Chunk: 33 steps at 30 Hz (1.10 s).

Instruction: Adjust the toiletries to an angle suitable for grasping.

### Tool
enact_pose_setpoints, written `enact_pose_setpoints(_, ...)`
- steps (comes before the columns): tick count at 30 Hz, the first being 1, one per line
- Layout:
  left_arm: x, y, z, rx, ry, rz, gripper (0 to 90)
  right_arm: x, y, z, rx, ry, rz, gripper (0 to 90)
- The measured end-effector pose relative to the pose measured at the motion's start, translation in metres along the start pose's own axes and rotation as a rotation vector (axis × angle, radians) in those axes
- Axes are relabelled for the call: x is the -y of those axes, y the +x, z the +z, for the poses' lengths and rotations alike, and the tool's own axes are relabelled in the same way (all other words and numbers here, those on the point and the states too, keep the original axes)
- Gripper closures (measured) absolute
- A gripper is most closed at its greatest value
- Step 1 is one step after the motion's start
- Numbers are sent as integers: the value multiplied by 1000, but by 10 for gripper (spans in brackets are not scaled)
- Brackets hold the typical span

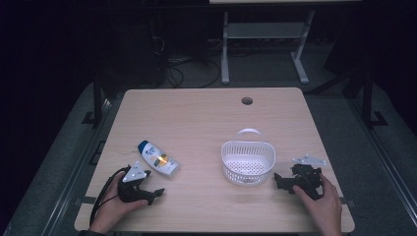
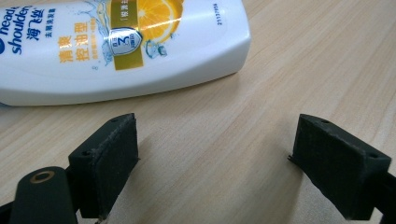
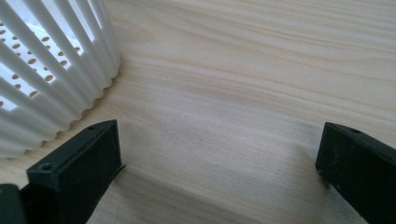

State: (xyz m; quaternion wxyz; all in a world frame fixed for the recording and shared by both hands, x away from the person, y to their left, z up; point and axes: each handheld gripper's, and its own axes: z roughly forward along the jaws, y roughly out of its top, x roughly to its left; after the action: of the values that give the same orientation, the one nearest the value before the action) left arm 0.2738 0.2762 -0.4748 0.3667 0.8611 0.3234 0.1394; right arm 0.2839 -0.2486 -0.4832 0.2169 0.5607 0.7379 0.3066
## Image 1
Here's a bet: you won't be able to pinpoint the aluminium frame rail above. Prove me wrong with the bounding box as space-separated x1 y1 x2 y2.
42 97 112 236
347 97 417 227

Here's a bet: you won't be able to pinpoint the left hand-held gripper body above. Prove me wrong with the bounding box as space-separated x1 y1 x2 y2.
117 160 155 206

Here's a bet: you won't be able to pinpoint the grey metal stand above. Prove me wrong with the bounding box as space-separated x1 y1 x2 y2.
220 9 316 86

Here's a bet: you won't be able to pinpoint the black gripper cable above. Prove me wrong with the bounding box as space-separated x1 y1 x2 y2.
89 166 132 227

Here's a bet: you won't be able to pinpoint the black metal post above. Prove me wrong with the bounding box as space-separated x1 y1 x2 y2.
82 73 109 127
360 70 389 129

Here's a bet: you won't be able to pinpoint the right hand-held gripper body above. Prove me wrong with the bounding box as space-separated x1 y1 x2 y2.
291 153 328 201

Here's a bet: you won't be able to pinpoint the black floor cables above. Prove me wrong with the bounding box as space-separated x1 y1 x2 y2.
156 35 222 89

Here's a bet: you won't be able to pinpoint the person's right hand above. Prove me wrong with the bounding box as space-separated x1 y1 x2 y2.
292 173 343 236

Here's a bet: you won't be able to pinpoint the white plastic basket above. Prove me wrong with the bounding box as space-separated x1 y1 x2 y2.
220 128 277 188

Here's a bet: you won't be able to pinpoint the white shampoo bottle blue cap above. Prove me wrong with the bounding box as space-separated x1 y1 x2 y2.
137 140 181 178

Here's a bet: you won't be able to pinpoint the person's left hand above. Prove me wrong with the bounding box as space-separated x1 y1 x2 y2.
89 170 149 234

